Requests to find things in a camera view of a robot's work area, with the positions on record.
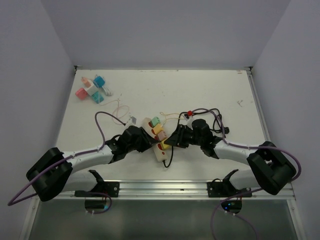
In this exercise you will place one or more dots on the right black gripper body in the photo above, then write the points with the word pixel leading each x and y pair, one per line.
pixel 187 137

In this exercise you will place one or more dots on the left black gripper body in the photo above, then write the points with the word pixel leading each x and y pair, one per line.
pixel 140 144

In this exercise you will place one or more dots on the yellow olive charger plug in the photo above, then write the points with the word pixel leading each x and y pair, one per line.
pixel 163 146

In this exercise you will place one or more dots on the pink brown charger plug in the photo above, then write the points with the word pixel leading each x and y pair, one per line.
pixel 161 136

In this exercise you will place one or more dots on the orange charger plug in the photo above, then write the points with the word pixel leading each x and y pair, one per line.
pixel 157 129

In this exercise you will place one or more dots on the cream power strip red sockets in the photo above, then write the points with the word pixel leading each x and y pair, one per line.
pixel 161 156

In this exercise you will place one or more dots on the green charger plug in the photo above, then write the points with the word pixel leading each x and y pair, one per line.
pixel 155 121

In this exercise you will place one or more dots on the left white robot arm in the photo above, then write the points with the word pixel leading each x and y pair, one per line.
pixel 56 171

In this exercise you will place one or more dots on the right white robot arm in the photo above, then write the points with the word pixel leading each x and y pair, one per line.
pixel 269 170

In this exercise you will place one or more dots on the white cube charger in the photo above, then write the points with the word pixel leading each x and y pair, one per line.
pixel 91 90

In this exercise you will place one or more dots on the blue charger cube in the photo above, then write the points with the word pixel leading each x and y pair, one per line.
pixel 99 82

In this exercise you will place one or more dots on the pink charger cube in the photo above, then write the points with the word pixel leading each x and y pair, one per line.
pixel 81 94

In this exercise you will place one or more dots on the salmon small charger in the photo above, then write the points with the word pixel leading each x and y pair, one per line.
pixel 86 82

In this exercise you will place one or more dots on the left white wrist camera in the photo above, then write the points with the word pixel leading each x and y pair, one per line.
pixel 131 121

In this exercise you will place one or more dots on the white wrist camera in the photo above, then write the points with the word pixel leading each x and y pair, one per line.
pixel 131 121
pixel 188 116

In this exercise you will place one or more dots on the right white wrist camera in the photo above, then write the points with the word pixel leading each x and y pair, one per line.
pixel 188 116

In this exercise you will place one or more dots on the aluminium front rail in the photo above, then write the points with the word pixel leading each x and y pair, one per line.
pixel 165 210

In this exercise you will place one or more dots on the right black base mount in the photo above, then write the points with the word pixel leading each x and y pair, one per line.
pixel 222 188

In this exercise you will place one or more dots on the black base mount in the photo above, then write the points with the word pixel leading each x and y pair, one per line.
pixel 222 188
pixel 104 189

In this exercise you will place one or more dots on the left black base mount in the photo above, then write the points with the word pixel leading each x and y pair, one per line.
pixel 104 189

